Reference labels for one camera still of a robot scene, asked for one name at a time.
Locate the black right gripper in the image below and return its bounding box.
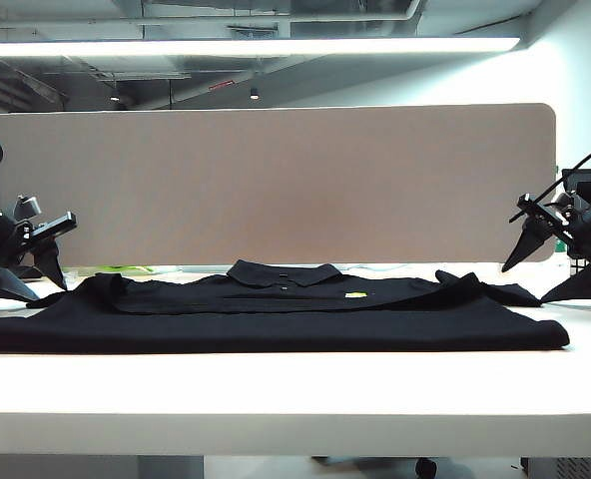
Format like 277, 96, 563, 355
500, 189, 591, 305

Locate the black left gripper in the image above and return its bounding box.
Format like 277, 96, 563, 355
0, 211, 79, 303

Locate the black polo shirt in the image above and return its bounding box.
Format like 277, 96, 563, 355
0, 257, 571, 355

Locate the bright green flat object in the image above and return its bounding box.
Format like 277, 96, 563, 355
63, 263, 155, 275

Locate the grey vented cabinet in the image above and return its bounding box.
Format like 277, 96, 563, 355
519, 456, 591, 479

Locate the black chair wheel base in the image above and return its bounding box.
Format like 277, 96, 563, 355
310, 454, 439, 479

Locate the beige desk divider panel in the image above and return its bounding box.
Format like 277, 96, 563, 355
0, 102, 557, 265

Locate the long white ceiling light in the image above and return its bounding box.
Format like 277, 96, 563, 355
0, 36, 521, 59

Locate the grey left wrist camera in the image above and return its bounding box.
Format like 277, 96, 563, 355
14, 194, 43, 220

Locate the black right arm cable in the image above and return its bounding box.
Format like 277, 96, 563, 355
507, 149, 591, 226

